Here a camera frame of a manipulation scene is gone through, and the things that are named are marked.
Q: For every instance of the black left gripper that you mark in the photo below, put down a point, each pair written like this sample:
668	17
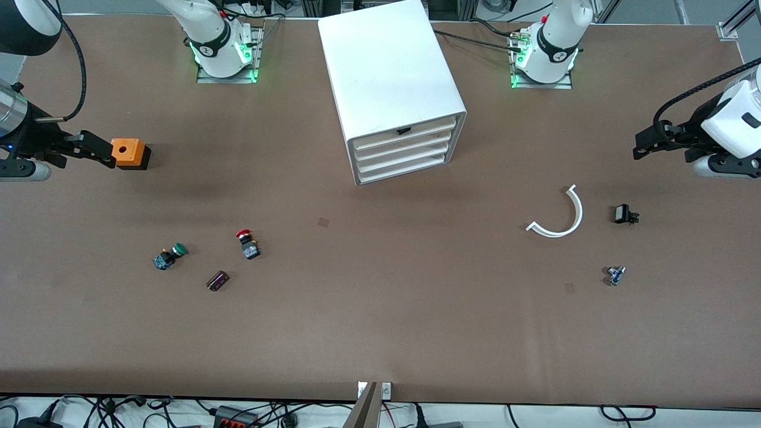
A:
691	129

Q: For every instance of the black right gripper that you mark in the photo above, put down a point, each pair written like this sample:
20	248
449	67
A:
37	139

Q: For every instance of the red push button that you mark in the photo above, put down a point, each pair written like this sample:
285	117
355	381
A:
250	248

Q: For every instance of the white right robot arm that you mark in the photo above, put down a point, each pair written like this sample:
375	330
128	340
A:
214	35

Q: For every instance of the green push button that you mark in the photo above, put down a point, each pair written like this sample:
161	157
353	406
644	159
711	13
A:
169	257

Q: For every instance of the white plain drawer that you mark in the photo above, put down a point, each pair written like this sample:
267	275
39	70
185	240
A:
404	167
416	142
410	155

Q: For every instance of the white drawer cabinet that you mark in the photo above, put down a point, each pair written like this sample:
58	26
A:
386	59

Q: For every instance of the orange box with hole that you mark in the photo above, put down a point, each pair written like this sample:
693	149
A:
122	153

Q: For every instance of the small black clip part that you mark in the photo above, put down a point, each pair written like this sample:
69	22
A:
622	213

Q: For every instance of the white curved plastic arc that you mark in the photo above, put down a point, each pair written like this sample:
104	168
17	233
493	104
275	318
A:
575	217

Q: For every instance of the small blue electronic component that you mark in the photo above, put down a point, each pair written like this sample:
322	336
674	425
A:
615	275

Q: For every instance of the aluminium corner profile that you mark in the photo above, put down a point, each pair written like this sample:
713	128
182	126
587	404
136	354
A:
734	24

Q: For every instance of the purple black small block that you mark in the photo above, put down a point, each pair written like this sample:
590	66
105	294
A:
217	281

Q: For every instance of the black red power strip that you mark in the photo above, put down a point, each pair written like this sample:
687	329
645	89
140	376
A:
235	419

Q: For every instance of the black floor plug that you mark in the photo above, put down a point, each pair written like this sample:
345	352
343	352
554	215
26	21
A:
437	424

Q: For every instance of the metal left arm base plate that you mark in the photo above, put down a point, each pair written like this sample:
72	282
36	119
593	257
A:
544	85

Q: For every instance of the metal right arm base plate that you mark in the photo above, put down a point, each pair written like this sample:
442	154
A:
226	79

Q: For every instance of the brown camera post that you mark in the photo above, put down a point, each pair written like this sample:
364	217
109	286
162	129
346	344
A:
364	410

